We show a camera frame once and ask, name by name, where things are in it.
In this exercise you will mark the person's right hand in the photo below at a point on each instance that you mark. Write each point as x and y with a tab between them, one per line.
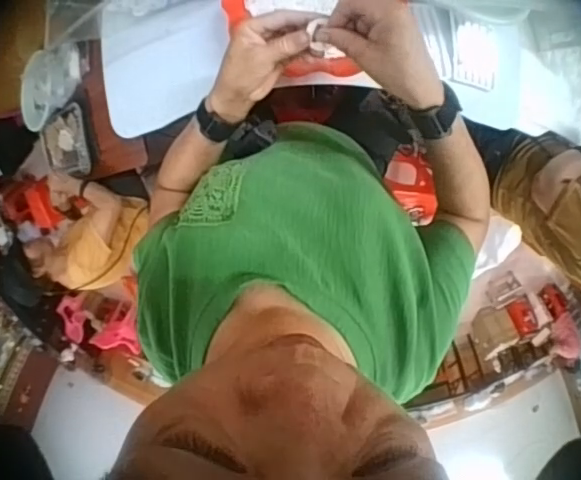
395	50

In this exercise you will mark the person's left hand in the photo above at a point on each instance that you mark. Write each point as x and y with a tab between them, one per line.
250	70

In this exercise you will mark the small white dough piece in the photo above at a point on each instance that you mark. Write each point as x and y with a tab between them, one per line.
316	37

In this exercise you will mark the orange plastic tray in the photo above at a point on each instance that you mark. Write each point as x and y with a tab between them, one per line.
315	67

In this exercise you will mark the person's legs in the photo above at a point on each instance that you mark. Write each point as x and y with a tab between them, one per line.
320	102

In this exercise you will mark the black wrist band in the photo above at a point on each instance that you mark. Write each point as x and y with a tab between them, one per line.
217	120
437	117

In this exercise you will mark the black waist pouch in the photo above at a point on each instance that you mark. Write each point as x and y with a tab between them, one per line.
252	137

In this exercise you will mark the white plastic board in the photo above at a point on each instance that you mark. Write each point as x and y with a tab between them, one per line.
170	65

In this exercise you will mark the white plastic crate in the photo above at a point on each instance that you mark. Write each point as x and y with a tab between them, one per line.
472	50

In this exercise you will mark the clear plastic bowl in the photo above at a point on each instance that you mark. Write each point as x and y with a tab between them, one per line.
50	85

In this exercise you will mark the clear plastic food container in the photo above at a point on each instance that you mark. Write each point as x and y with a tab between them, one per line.
67	142

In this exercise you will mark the shelf with red boxes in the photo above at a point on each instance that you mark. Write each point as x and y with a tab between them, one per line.
520	320

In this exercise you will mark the pink plastic stool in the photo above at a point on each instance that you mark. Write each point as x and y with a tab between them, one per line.
100	325

